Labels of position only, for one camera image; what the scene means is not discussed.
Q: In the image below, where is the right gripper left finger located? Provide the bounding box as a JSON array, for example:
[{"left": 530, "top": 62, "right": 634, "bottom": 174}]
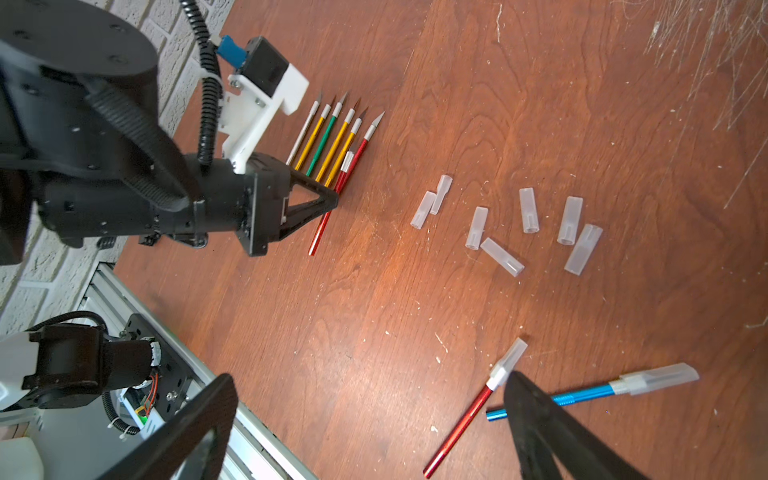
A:
[{"left": 101, "top": 374, "right": 239, "bottom": 479}]

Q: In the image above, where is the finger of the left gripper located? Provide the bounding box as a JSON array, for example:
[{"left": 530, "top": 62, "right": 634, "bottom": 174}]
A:
[{"left": 281, "top": 169, "right": 340, "bottom": 240}]

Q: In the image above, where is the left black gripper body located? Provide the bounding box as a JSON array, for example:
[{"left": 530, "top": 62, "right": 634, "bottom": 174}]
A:
[{"left": 236, "top": 153, "right": 292, "bottom": 257}]

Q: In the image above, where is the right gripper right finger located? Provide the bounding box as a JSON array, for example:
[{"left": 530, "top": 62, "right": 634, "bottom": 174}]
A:
[{"left": 503, "top": 371, "right": 645, "bottom": 479}]

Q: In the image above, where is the yellow carving knife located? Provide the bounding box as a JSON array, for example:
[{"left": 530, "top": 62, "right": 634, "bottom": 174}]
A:
[
  {"left": 294, "top": 98, "right": 336, "bottom": 171},
  {"left": 315, "top": 99, "right": 360, "bottom": 181},
  {"left": 324, "top": 109, "right": 367, "bottom": 187}
]

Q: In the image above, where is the red carving knife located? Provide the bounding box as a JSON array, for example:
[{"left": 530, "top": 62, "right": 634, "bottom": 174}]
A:
[
  {"left": 422, "top": 338, "right": 528, "bottom": 479},
  {"left": 308, "top": 151, "right": 355, "bottom": 257},
  {"left": 335, "top": 112, "right": 385, "bottom": 194}
]

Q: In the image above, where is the green carving knife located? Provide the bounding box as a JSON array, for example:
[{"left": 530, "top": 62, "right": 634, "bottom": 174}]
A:
[{"left": 306, "top": 92, "right": 349, "bottom": 176}]

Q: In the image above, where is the blue carving knife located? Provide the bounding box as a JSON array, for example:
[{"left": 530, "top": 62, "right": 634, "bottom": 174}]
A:
[{"left": 485, "top": 362, "right": 701, "bottom": 422}]

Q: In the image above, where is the translucent protective cap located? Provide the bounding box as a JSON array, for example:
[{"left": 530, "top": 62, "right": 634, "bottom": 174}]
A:
[
  {"left": 465, "top": 207, "right": 489, "bottom": 250},
  {"left": 480, "top": 238, "right": 525, "bottom": 277},
  {"left": 410, "top": 191, "right": 437, "bottom": 229},
  {"left": 519, "top": 188, "right": 540, "bottom": 234},
  {"left": 557, "top": 196, "right": 584, "bottom": 246},
  {"left": 430, "top": 175, "right": 453, "bottom": 215},
  {"left": 564, "top": 224, "right": 603, "bottom": 276}
]

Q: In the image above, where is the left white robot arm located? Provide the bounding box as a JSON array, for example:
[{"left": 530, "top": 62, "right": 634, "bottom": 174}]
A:
[{"left": 1, "top": 1, "right": 338, "bottom": 265}]

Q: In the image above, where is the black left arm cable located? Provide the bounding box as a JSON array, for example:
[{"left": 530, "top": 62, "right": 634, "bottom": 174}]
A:
[{"left": 176, "top": 0, "right": 224, "bottom": 168}]

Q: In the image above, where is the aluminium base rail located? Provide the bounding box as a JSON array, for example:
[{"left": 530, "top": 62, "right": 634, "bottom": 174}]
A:
[{"left": 78, "top": 264, "right": 316, "bottom": 479}]

